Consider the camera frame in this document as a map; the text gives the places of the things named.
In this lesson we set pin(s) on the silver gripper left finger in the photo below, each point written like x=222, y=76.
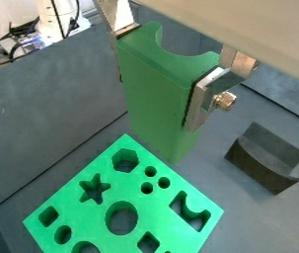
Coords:
x=118, y=16

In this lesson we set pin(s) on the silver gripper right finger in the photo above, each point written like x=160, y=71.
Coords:
x=211, y=93

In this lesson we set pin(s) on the green arch block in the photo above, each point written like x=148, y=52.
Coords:
x=158, y=80

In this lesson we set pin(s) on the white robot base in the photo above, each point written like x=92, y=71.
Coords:
x=60, y=20

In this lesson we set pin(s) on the black curved holder block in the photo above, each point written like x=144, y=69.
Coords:
x=266, y=157

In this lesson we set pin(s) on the green shape sorter board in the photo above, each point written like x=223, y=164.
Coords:
x=124, y=205

